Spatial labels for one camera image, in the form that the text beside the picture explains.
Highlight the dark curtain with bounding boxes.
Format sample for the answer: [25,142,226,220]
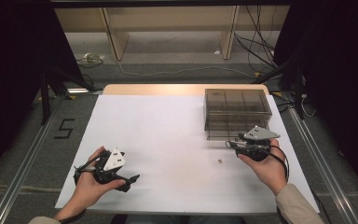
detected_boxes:
[273,0,358,203]
[0,0,86,185]

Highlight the person's right hand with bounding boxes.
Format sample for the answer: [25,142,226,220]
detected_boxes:
[237,138,289,196]

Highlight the coiled pale cable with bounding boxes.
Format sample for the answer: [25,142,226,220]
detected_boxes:
[75,51,105,69]

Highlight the long aluminium rail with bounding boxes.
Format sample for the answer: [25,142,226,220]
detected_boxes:
[287,106,358,224]
[0,95,67,224]

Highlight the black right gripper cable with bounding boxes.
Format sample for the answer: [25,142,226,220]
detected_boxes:
[268,144,291,185]

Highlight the white table cover sheet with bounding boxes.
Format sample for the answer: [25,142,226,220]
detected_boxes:
[54,93,321,216]

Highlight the person's left hand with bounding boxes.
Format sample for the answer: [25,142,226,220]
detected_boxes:
[54,146,127,222]

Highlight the black tripod stand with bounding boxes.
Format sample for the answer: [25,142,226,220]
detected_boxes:
[39,65,96,126]

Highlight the bundle of black cables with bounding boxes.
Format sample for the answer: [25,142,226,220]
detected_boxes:
[233,5,279,70]

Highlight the light wooden desk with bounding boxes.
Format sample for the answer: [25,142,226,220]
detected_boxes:
[54,5,291,62]

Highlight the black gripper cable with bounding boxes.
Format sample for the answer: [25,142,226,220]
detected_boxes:
[268,144,291,185]
[59,208,88,224]

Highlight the short aluminium rail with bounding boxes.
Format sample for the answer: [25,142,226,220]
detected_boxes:
[66,88,104,95]

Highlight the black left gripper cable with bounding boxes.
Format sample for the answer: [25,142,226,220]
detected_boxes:
[59,208,88,224]

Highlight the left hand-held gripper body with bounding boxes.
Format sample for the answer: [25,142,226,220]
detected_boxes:
[73,147,129,185]

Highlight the black metal stand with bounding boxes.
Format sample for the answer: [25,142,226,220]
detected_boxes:
[254,55,307,120]

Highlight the smoky transparent drawer box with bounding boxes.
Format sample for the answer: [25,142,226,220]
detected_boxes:
[204,88,273,133]

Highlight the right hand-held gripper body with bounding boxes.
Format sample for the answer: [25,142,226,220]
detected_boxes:
[234,125,281,162]

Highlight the white floor cable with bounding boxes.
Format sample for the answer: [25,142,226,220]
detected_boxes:
[115,59,259,78]

